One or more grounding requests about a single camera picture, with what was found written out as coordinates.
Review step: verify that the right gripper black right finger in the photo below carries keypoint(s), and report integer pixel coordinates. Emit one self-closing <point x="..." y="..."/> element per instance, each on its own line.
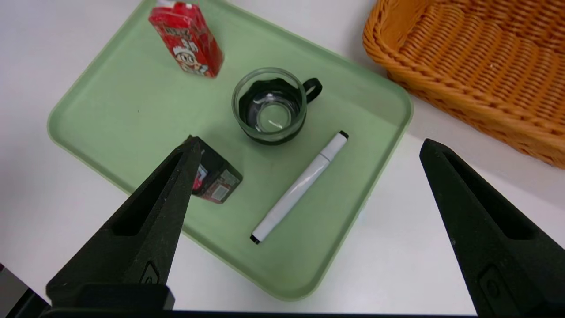
<point x="507" y="265"/>

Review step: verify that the black gum box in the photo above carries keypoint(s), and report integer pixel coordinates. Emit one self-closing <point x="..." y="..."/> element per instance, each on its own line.
<point x="218" y="181"/>

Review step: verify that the green plastic tray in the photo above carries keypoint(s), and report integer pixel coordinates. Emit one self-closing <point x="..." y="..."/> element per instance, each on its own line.
<point x="132" y="115"/>

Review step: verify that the red milk carton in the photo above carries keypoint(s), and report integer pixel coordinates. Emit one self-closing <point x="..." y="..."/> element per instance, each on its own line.
<point x="190" y="44"/>

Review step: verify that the orange wicker basket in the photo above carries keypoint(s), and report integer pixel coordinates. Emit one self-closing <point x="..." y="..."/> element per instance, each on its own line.
<point x="476" y="62"/>

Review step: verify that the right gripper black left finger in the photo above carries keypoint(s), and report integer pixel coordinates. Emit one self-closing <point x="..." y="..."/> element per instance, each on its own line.
<point x="132" y="247"/>

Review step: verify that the white marker pen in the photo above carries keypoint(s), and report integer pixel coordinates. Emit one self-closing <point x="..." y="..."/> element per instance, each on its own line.
<point x="300" y="187"/>

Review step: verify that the glass cup with black holder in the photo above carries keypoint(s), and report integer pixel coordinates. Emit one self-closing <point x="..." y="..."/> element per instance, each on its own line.
<point x="271" y="115"/>

